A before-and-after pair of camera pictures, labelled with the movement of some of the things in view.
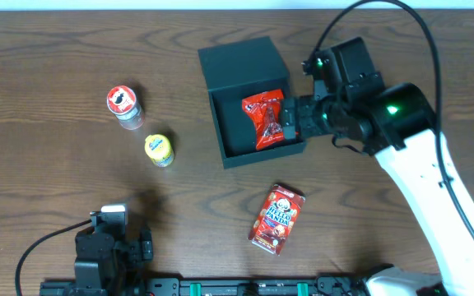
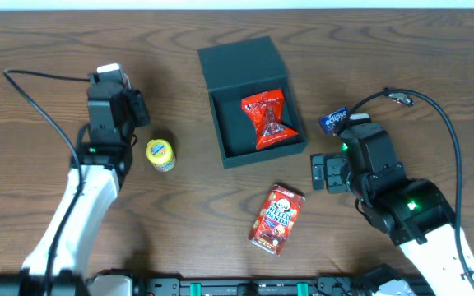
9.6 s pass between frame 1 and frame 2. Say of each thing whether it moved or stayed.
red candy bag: stayed
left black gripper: moved
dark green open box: stayed
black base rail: stayed
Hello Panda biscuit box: stayed
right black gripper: moved
